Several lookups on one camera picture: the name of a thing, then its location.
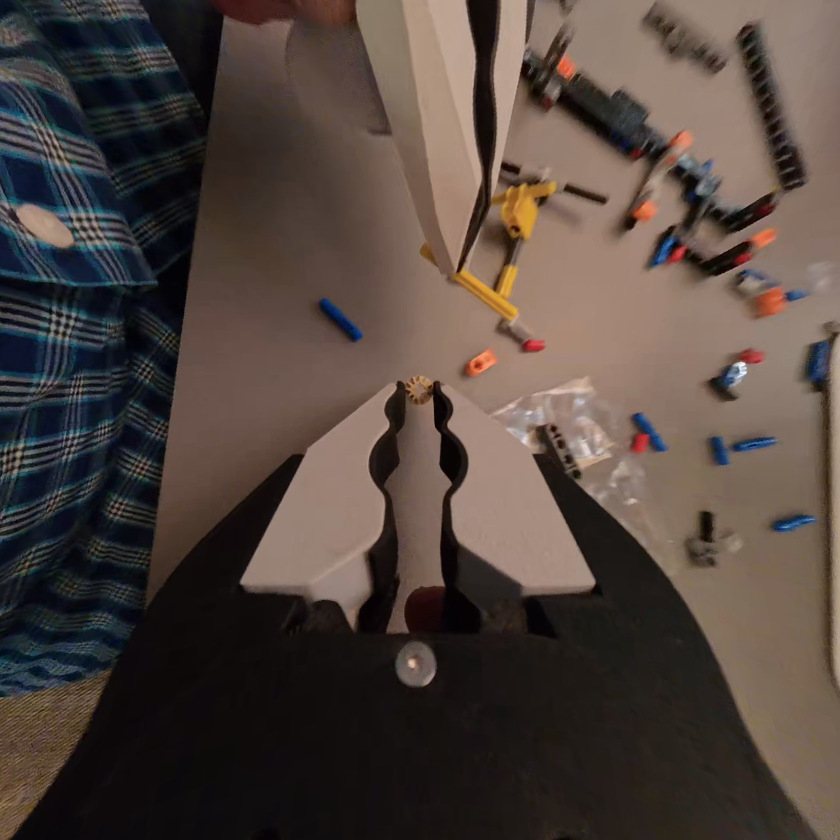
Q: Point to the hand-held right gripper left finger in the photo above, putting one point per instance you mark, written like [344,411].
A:
[315,525]

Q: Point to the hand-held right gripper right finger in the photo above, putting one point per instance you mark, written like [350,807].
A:
[518,525]

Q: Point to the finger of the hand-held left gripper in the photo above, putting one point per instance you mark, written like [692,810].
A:
[426,98]
[508,65]

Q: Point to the tan lego gear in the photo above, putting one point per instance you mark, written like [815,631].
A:
[417,390]

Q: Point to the yellow lego axle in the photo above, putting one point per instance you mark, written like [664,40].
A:
[485,295]

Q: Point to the black lego beam assembly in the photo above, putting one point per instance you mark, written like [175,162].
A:
[623,118]

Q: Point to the blue lego pin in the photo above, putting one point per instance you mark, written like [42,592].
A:
[649,432]
[818,362]
[754,445]
[341,319]
[794,523]
[718,450]

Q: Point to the dark grey lego beam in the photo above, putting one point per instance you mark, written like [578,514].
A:
[686,36]

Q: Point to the black lego connector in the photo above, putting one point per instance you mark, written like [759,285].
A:
[712,541]

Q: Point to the black lego pin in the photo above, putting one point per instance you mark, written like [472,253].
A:
[722,390]

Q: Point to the blue lego cross connector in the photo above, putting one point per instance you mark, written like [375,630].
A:
[732,375]

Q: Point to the long black lego beam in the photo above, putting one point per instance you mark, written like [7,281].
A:
[771,105]

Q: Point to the red lego bush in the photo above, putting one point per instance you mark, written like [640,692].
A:
[751,356]

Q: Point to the light grey lego connector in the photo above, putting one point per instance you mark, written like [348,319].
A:
[748,279]

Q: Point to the blue lego axle connector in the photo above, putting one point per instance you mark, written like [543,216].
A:
[797,295]

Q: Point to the person's left hand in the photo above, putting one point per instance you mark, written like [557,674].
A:
[282,10]

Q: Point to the short black angled beam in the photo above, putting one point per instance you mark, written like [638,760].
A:
[558,449]

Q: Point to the clear plastic parts bag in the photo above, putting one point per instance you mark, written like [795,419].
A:
[577,407]

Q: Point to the black axle connector assembly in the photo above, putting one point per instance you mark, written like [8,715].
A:
[525,207]

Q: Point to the grey axle with red bush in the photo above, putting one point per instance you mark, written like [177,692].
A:
[522,334]

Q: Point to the person's plaid shirt torso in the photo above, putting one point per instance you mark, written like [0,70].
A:
[79,328]

